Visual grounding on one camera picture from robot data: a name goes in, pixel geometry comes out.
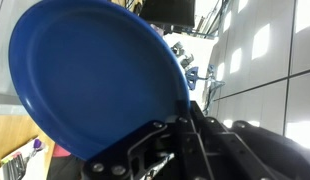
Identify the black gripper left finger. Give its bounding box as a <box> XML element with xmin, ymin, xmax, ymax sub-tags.
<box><xmin>81</xmin><ymin>119</ymin><xmax>179</xmax><ymax>180</ymax></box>

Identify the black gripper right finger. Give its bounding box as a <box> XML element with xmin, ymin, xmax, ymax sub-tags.
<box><xmin>174</xmin><ymin>99</ymin><xmax>280</xmax><ymax>180</ymax></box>

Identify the dark blue plate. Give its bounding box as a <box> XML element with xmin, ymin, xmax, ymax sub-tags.
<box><xmin>8</xmin><ymin>0</ymin><xmax>192</xmax><ymax>162</ymax></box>

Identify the blue tripod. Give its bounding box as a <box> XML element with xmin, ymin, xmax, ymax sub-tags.
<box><xmin>185</xmin><ymin>64</ymin><xmax>227</xmax><ymax>92</ymax></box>

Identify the white printed paper booklet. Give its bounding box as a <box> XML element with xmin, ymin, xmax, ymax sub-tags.
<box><xmin>0</xmin><ymin>135</ymin><xmax>50</xmax><ymax>180</ymax></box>

